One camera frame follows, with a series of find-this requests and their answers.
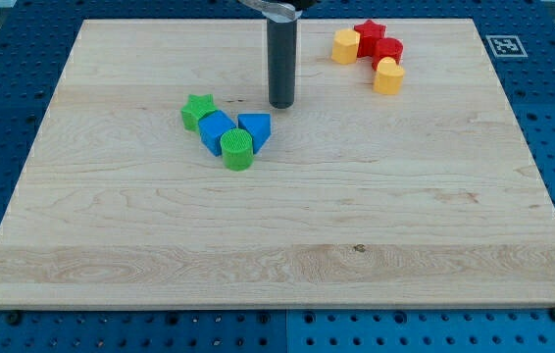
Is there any wooden board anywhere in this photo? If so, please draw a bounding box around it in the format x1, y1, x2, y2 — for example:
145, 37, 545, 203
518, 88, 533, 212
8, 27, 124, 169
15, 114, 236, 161
0, 19, 555, 311

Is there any green cylinder block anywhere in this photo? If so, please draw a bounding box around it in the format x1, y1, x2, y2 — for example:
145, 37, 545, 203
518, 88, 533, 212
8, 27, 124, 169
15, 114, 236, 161
220, 128, 254, 171

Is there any blue triangle block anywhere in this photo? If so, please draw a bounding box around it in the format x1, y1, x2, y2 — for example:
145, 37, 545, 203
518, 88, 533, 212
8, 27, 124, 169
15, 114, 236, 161
237, 113, 272, 154

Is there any blue cube block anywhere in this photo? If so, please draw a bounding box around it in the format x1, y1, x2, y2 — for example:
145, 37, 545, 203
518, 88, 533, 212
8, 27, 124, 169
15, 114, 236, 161
198, 110, 235, 156

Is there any green star block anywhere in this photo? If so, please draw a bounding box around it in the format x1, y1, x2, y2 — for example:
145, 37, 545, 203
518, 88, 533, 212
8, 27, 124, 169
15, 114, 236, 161
180, 94, 218, 132

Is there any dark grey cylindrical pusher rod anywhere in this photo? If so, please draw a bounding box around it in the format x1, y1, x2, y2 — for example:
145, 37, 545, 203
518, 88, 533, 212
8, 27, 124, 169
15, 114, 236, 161
267, 19, 297, 109

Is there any yellow hexagon block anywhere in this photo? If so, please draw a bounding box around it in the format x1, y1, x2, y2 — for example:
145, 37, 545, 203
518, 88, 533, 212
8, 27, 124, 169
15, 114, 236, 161
330, 28, 360, 65

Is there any yellow heart block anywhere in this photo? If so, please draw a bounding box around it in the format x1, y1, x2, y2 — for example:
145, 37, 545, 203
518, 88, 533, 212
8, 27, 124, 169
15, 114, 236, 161
373, 57, 405, 95

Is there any red cylinder block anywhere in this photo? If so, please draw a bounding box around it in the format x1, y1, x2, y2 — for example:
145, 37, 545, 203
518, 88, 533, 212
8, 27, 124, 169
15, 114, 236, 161
372, 37, 404, 71

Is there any red star block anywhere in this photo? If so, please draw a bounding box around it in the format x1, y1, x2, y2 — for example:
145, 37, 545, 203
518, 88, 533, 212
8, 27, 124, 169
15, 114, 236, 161
353, 19, 386, 58

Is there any white fiducial marker tag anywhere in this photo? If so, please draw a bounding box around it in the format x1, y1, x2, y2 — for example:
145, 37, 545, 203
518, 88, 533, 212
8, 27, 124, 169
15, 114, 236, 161
485, 34, 528, 58

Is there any black screw bottom left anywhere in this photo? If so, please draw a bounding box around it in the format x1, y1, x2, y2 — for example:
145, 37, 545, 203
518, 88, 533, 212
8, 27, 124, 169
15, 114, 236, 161
5, 311, 23, 327

